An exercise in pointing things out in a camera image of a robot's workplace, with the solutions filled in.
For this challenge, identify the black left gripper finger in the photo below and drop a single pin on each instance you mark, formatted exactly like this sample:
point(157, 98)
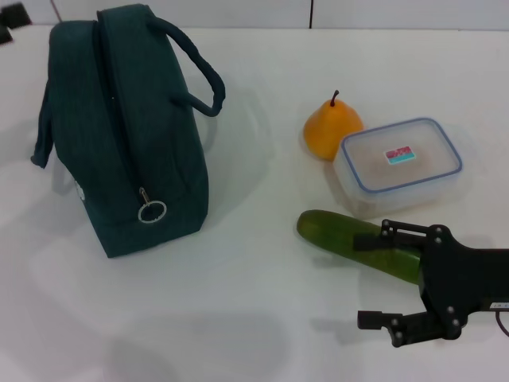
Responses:
point(5, 35)
point(10, 14)

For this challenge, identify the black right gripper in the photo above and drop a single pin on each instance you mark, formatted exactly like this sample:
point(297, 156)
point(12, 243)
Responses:
point(465, 278)

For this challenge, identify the green cucumber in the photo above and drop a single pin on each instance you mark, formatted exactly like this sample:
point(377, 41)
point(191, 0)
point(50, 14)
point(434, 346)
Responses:
point(338, 235)

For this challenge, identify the clear plastic blue-rimmed food container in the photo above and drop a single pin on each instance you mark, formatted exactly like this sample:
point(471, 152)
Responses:
point(401, 163)

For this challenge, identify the orange yellow pear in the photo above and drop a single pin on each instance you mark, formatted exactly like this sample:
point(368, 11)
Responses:
point(328, 127)

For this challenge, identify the dark teal insulated lunch bag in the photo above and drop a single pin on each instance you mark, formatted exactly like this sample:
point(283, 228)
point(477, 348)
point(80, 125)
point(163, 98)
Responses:
point(131, 139)

